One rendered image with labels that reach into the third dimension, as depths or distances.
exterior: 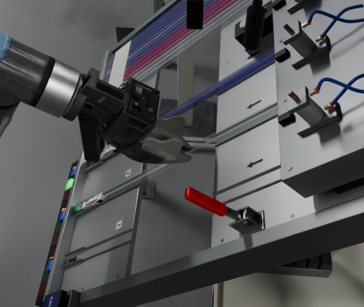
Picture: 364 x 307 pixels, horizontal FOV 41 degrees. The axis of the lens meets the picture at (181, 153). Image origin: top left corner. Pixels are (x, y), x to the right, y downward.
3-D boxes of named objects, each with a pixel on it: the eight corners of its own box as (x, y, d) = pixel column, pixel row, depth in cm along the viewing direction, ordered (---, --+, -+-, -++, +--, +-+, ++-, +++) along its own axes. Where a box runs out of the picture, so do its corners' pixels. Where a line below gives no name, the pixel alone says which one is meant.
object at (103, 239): (67, 307, 88) (52, 303, 86) (122, 59, 127) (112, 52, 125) (135, 286, 77) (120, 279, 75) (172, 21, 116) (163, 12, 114)
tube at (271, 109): (80, 213, 97) (75, 211, 96) (82, 207, 98) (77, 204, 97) (296, 103, 67) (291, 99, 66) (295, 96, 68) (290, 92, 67)
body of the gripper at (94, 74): (159, 130, 69) (81, 95, 64) (132, 158, 75) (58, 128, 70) (164, 91, 73) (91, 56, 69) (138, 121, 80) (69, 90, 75)
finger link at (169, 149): (205, 159, 74) (152, 133, 70) (184, 176, 78) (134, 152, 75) (206, 144, 76) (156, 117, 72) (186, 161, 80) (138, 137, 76)
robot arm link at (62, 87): (28, 117, 69) (43, 76, 74) (59, 129, 71) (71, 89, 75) (46, 86, 63) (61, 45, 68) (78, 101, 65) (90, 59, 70)
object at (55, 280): (75, 313, 90) (42, 301, 86) (126, 67, 129) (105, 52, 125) (78, 312, 89) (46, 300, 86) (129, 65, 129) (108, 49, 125)
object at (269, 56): (97, 164, 102) (91, 161, 101) (98, 159, 103) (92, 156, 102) (303, 43, 72) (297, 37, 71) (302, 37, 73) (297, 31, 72)
